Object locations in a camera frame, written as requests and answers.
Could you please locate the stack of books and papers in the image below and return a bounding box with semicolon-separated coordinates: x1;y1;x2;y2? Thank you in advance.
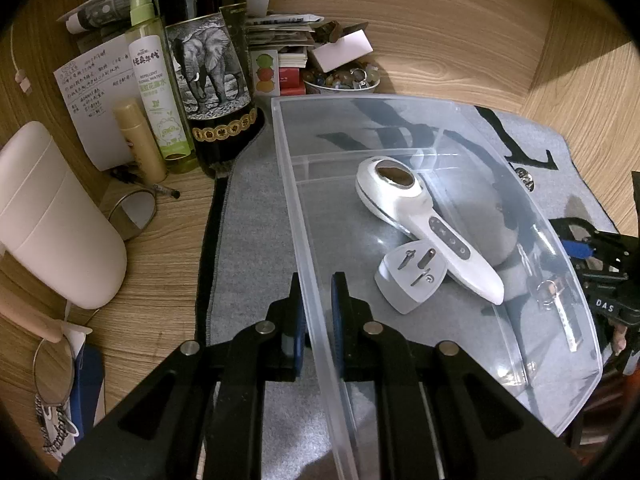
245;12;326;68

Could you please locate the white handheld beauty device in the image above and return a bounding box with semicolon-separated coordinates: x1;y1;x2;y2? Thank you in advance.
355;156;505;306

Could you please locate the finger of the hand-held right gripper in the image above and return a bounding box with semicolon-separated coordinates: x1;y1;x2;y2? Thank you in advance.
565;239;628;276
549;216;621;248

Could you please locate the white plug adapter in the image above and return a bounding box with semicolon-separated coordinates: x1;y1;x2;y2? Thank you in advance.
374;240;448;316

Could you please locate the white tumbler with beige handle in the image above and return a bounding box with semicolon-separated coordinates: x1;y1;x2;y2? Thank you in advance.
0;121;128;343

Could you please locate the white charging cable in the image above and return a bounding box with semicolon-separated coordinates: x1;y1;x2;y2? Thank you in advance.
10;25;32;93

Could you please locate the fruit print card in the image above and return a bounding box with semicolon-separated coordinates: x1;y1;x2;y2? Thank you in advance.
249;50;280;96

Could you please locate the dark wine bottle elephant label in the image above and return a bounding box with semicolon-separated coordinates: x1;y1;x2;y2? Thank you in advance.
157;0;266;178

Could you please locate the handwritten paper note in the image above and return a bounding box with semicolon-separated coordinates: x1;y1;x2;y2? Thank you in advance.
53;35;138;172

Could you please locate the pile of colourful beads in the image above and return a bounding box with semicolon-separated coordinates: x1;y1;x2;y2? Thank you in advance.
305;62;378;88

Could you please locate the black pen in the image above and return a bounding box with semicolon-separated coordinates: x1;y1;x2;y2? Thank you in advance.
110;167;181;200

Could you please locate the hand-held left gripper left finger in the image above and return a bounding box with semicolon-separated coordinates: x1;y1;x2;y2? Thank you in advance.
57;272;311;480

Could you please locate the small round mirror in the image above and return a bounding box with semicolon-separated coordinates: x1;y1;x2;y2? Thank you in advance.
107;191;157;242

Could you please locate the metal wire ring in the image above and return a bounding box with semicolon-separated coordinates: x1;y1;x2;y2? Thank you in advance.
32;305;96;406

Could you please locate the small red box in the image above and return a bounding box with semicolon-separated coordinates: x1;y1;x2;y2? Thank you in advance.
277;66;307;96

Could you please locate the white bowl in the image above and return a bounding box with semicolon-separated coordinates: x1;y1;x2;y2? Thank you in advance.
301;62;381;96

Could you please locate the white eraser block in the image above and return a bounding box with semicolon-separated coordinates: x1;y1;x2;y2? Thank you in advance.
307;30;373;73

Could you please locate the beige cosmetic tube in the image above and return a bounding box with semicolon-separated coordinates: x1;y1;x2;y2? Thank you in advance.
112;99;167;184

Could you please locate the grey mat with black letters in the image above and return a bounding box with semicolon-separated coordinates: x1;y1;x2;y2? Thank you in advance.
197;105;623;480

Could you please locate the green spray bottle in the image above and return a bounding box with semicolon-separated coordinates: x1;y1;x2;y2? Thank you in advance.
125;0;200;175

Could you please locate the clear plastic storage box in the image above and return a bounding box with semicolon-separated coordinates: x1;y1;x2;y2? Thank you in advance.
270;94;603;480

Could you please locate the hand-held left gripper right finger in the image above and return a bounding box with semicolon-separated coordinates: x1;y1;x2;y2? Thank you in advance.
330;271;583;480

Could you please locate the blue flat item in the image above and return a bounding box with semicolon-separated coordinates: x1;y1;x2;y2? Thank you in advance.
70;345;106;433

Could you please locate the silver chain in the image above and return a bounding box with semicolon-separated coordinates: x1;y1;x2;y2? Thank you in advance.
34;395;76;456

